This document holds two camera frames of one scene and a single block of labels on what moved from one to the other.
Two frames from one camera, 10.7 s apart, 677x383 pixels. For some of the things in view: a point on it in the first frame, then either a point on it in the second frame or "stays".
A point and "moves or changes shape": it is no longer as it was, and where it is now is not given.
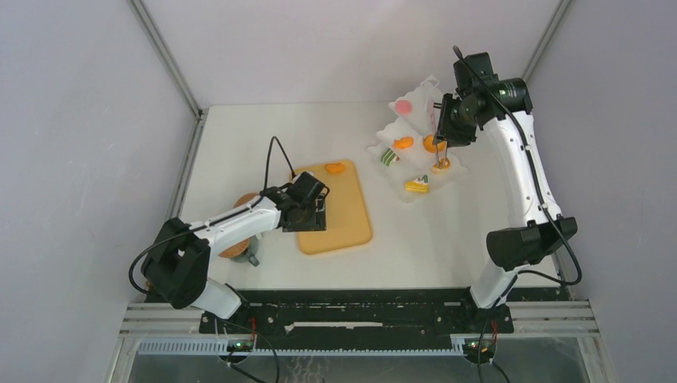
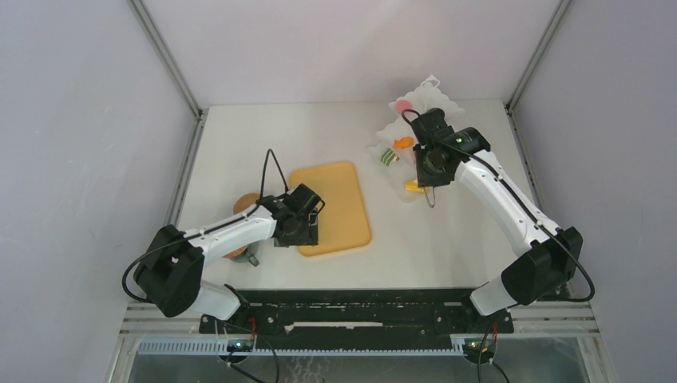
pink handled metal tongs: x=440 y=143 moves or changes shape
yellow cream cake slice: x=420 y=184 stays
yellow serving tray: x=346 y=223 stays
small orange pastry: x=403 y=142 stays
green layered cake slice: x=389 y=157 stays
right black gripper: x=446 y=129 -> x=424 y=179
